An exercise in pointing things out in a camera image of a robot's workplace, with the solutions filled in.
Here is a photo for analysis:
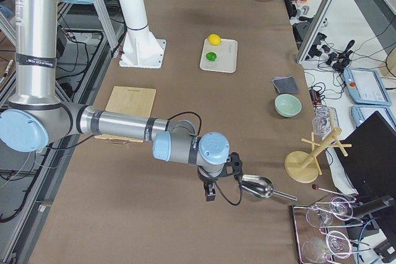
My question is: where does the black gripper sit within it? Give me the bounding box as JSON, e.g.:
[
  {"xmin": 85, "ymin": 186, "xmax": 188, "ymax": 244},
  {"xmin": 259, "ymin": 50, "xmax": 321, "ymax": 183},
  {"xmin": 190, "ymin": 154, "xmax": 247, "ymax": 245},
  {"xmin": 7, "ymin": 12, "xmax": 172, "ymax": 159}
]
[{"xmin": 197, "ymin": 152, "xmax": 242, "ymax": 202}]

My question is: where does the green lime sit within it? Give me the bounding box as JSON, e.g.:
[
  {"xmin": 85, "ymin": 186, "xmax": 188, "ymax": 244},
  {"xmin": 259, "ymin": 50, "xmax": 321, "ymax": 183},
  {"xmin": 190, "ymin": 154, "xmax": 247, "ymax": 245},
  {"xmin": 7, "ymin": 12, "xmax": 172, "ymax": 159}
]
[{"xmin": 205, "ymin": 52, "xmax": 217, "ymax": 61}]

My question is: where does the yellow lemon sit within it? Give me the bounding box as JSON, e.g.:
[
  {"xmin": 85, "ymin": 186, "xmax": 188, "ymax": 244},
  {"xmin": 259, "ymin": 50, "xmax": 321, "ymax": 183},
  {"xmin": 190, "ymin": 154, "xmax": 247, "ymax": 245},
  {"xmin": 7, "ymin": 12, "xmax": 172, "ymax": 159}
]
[{"xmin": 207, "ymin": 33, "xmax": 222, "ymax": 46}]

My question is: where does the cream rabbit print tray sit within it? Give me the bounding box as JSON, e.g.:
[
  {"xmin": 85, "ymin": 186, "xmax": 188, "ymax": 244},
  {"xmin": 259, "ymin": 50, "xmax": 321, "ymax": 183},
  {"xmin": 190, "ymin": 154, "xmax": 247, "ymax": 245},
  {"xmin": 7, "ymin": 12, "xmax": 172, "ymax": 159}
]
[{"xmin": 199, "ymin": 38, "xmax": 238, "ymax": 73}]

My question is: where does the metal scoop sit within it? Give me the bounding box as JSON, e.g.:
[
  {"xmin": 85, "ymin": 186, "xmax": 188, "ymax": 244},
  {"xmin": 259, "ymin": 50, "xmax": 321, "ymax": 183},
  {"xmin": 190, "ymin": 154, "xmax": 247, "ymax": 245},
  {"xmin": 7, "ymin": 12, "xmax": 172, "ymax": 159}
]
[{"xmin": 241, "ymin": 174, "xmax": 298, "ymax": 202}]

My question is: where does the wooden mug tree stand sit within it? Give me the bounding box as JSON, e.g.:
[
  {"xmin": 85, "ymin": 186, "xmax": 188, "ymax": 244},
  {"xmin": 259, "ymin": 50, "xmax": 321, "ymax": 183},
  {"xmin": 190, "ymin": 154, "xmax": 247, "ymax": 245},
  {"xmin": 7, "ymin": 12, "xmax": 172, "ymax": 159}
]
[{"xmin": 284, "ymin": 126, "xmax": 352, "ymax": 183}]

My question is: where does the wooden cutting board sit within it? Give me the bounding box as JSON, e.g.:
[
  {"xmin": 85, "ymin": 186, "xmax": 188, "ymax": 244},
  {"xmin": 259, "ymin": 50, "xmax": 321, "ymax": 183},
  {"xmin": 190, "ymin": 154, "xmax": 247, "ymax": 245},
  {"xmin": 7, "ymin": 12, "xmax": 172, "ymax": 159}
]
[{"xmin": 93, "ymin": 86, "xmax": 157, "ymax": 144}]

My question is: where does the wine glass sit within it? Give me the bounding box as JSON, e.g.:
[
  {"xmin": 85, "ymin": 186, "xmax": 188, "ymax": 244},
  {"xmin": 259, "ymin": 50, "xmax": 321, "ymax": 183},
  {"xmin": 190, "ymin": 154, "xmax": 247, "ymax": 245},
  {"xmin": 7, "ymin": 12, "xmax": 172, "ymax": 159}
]
[
  {"xmin": 329, "ymin": 197, "xmax": 353, "ymax": 221},
  {"xmin": 301, "ymin": 231, "xmax": 352, "ymax": 263},
  {"xmin": 306, "ymin": 208, "xmax": 334, "ymax": 228}
]

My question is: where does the mint green bowl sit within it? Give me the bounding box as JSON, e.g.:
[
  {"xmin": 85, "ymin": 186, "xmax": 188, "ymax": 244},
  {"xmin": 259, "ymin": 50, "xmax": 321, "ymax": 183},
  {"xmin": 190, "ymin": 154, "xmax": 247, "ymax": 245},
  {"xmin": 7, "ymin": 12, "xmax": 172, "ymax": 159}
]
[{"xmin": 275, "ymin": 94, "xmax": 302, "ymax": 117}]

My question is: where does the grey folded cloth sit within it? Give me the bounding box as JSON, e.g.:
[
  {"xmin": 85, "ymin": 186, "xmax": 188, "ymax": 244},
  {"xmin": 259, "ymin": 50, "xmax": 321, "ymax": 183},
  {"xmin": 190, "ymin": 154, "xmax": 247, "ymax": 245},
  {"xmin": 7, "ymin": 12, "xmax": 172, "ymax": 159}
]
[{"xmin": 272, "ymin": 76, "xmax": 299, "ymax": 95}]

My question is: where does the clear glass mug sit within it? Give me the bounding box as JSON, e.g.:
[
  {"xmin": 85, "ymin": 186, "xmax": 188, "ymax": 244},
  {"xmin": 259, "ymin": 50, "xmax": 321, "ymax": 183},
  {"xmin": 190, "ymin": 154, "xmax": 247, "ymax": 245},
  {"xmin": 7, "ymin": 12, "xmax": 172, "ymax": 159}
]
[{"xmin": 312, "ymin": 107, "xmax": 339, "ymax": 138}]

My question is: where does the black monitor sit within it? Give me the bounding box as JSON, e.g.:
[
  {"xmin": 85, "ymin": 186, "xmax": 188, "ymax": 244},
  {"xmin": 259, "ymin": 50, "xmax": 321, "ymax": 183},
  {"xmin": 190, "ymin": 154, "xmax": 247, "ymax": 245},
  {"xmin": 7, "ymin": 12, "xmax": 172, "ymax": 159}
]
[{"xmin": 337, "ymin": 111, "xmax": 395, "ymax": 197}]

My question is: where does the blue teach pendant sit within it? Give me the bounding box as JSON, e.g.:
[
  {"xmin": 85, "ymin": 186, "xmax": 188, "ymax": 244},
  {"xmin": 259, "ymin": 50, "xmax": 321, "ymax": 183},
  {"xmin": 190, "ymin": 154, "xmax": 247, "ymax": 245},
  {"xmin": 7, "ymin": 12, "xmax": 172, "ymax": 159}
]
[
  {"xmin": 351, "ymin": 104, "xmax": 395, "ymax": 129},
  {"xmin": 343, "ymin": 68, "xmax": 392, "ymax": 106}
]

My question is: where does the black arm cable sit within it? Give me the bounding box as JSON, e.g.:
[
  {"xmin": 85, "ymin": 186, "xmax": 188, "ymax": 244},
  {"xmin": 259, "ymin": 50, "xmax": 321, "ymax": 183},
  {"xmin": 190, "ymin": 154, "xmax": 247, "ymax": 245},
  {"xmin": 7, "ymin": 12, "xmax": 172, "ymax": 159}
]
[{"xmin": 166, "ymin": 111, "xmax": 245, "ymax": 207}]

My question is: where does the black wire glass rack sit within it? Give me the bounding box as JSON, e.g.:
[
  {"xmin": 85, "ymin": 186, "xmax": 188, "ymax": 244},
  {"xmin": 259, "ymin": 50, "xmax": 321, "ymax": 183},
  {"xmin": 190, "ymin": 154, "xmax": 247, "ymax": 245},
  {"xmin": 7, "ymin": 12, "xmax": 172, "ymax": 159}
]
[{"xmin": 290, "ymin": 205, "xmax": 371, "ymax": 263}]

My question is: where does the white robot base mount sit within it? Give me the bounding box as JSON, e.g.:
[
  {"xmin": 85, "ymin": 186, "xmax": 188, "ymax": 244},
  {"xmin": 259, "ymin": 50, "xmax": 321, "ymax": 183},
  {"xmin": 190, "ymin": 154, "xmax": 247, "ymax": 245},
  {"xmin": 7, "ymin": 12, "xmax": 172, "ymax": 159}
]
[{"xmin": 119, "ymin": 0, "xmax": 166, "ymax": 69}]

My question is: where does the aluminium frame post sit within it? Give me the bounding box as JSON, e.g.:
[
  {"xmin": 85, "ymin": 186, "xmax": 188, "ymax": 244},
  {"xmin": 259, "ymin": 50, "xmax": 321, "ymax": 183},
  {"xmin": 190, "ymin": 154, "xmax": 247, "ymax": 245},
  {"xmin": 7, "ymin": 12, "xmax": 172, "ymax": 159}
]
[{"xmin": 296, "ymin": 0, "xmax": 334, "ymax": 64}]

